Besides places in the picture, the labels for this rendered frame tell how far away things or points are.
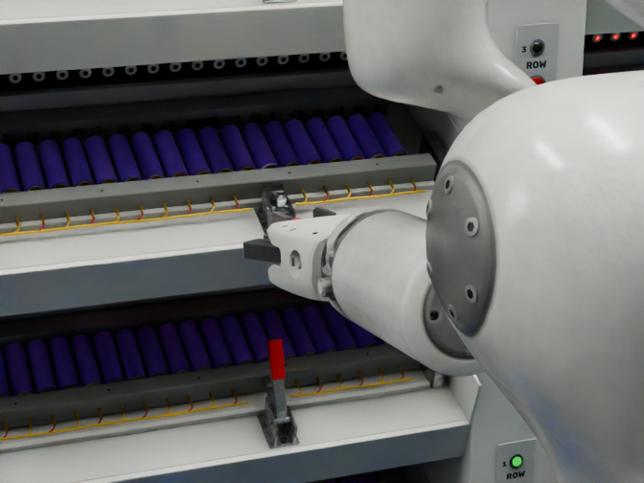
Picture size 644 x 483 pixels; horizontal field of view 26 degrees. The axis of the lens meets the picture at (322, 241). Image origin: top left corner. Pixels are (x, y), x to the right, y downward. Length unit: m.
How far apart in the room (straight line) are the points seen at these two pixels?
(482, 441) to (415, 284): 0.52
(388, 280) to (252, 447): 0.44
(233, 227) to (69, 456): 0.25
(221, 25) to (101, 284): 0.23
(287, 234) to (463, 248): 0.52
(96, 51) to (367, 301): 0.35
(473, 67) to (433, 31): 0.03
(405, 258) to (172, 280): 0.37
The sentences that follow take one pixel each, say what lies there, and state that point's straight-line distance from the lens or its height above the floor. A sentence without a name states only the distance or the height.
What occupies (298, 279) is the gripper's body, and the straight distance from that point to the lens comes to 0.99.
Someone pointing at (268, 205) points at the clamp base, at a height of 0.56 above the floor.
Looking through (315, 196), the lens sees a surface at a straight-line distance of 1.22.
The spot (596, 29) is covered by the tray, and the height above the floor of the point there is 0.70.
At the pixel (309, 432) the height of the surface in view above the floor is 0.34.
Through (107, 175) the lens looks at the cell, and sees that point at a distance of 1.20.
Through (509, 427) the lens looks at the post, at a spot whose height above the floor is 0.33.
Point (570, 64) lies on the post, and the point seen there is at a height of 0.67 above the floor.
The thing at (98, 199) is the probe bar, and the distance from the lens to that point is 1.17.
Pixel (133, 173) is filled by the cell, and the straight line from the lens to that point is 1.20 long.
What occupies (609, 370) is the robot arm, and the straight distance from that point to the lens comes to 0.49.
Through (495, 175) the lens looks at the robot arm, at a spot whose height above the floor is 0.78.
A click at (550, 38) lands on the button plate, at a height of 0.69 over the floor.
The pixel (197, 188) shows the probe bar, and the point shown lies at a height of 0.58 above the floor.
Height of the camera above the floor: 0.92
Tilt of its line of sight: 19 degrees down
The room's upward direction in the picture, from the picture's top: straight up
